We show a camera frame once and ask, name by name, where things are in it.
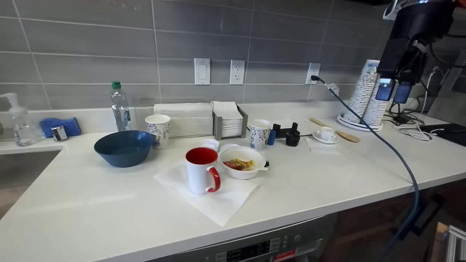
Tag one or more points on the small blue cylinder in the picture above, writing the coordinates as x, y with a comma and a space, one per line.
273, 136

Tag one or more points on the blue bowl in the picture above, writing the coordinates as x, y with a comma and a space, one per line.
124, 151

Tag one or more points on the black tablet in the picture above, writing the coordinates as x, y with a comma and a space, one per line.
446, 133

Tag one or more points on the white mug red inside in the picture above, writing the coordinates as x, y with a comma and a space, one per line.
198, 176

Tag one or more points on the clear soap dispenser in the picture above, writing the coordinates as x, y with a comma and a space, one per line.
22, 129

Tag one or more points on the metal napkin holder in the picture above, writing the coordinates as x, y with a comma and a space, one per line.
217, 126

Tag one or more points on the white plate stack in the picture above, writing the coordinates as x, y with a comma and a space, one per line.
354, 126

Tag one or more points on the blue sponge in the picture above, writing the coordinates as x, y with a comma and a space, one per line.
60, 125

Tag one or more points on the clear tape piece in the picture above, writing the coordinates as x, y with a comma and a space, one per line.
334, 90

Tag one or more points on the dishwasher control panel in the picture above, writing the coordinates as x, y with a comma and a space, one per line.
252, 248

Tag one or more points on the small black piece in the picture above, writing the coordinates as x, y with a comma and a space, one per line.
267, 165

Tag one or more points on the white wall switch plate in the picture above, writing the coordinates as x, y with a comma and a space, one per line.
201, 72

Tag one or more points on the small black bottle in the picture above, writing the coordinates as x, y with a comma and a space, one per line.
293, 138

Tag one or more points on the white bowl with food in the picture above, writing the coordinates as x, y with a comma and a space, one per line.
242, 165

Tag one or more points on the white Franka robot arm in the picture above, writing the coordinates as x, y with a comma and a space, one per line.
427, 17

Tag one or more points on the wooden spoon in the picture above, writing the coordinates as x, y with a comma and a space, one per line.
347, 136

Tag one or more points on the white metal cart frame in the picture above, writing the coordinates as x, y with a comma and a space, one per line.
449, 243

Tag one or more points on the white wall outlet with plug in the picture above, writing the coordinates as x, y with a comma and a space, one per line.
310, 69

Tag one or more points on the patterned paper cup stack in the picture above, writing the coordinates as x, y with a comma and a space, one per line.
363, 93
379, 112

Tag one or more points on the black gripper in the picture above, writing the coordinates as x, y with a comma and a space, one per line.
401, 61

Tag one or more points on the white saucer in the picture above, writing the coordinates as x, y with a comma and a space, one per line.
323, 142

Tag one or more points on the clear bottle green cap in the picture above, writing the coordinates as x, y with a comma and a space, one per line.
120, 110

